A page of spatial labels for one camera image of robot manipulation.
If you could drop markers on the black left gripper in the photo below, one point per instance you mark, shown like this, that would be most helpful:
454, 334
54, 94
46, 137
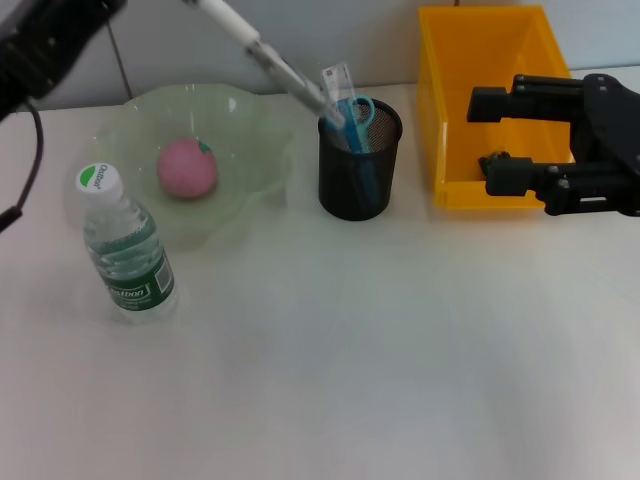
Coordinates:
45, 45

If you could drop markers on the pink toy peach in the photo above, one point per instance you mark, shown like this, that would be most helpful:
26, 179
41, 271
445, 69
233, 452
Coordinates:
187, 170

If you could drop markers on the clear green-label plastic bottle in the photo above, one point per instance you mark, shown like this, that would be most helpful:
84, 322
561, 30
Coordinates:
130, 260

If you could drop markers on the black mesh pen holder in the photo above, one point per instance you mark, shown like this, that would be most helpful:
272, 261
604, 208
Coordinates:
350, 195

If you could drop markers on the yellow plastic bin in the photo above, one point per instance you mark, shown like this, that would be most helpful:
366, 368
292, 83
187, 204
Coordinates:
450, 100

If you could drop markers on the green glass fruit plate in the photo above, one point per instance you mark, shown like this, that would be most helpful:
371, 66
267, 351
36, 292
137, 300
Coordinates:
240, 150

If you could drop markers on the clear plastic ruler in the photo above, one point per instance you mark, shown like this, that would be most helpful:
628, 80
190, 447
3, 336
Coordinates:
340, 80

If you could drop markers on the grey white ballpoint pen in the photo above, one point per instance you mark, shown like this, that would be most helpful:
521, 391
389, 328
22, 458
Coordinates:
270, 60

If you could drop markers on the green plastic wad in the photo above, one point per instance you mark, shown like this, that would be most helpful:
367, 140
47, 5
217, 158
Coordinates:
492, 161

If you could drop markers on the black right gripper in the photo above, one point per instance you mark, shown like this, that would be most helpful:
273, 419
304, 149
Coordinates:
610, 130

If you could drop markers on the blue capped scissors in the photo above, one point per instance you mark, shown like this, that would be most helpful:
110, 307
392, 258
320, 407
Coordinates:
357, 130

